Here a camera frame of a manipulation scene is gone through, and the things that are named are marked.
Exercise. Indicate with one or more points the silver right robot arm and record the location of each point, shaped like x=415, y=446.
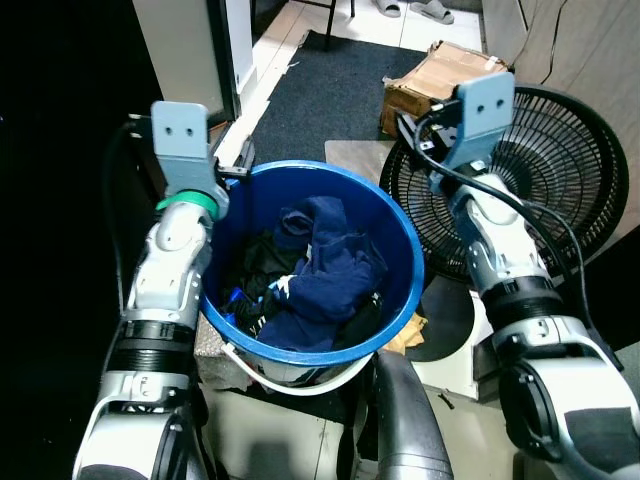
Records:
x=500, y=240

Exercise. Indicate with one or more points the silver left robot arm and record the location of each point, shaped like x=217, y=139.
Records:
x=170, y=260

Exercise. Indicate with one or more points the brown cardboard box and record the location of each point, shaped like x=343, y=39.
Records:
x=440, y=75

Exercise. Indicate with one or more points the white cabinet with black edge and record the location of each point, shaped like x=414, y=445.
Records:
x=180, y=50

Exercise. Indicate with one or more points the dark grey floor rug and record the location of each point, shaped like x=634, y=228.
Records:
x=320, y=100

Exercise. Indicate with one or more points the grey slipper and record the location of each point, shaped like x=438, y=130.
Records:
x=433, y=10
x=390, y=6

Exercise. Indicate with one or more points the blue plastic bucket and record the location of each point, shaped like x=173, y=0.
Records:
x=395, y=255

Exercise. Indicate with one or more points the black floor fan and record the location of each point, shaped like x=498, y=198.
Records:
x=560, y=160

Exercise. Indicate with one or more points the black garment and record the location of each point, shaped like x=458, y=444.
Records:
x=255, y=265

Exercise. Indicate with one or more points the navy blue garment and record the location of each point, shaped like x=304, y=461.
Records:
x=330, y=270

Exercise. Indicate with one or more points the crumpled brown paper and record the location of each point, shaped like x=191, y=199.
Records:
x=405, y=336

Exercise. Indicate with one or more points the dark grey left robot leg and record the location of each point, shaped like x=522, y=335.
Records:
x=195, y=450

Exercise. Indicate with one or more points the dark grey robot leg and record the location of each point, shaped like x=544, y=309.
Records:
x=195, y=450
x=410, y=430

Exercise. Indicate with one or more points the dark grey right robot leg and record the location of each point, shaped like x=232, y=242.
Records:
x=410, y=430

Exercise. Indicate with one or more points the grey-blue left wrist camera mount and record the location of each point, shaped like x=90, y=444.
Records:
x=185, y=140

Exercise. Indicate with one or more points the grey-blue wrist camera mount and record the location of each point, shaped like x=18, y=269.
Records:
x=185, y=140
x=485, y=115

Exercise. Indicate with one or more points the grey-blue right wrist camera mount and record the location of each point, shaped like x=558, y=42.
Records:
x=485, y=115

